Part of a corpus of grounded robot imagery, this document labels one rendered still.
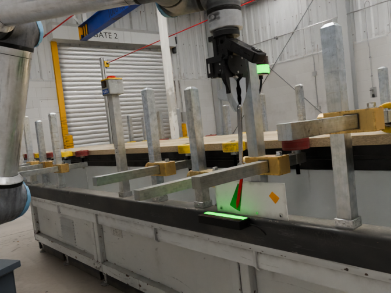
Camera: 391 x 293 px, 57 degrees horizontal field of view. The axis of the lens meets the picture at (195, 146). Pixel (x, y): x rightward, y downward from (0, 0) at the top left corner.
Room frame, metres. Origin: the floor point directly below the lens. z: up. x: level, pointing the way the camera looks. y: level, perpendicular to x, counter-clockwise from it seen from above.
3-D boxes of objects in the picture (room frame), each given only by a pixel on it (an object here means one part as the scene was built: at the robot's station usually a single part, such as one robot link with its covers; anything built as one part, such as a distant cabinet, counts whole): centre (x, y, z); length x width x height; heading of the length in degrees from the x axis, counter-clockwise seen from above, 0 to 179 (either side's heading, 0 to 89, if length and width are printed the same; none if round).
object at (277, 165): (1.01, -0.19, 0.85); 0.13 x 0.06 x 0.05; 41
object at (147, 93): (1.40, 0.16, 0.90); 0.03 x 0.03 x 0.48; 41
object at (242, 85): (0.99, -0.12, 1.05); 0.06 x 0.03 x 0.09; 42
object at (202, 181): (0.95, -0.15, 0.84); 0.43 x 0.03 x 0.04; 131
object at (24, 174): (2.07, 0.84, 0.82); 0.43 x 0.03 x 0.04; 131
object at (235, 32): (0.98, -0.11, 1.15); 0.09 x 0.08 x 0.12; 42
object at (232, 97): (0.96, -0.10, 1.05); 0.06 x 0.03 x 0.09; 42
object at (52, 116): (2.14, 0.82, 0.91); 0.03 x 0.03 x 0.48; 41
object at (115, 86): (1.59, 0.33, 1.18); 0.07 x 0.07 x 0.08; 41
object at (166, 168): (1.38, 0.15, 0.83); 0.13 x 0.06 x 0.05; 41
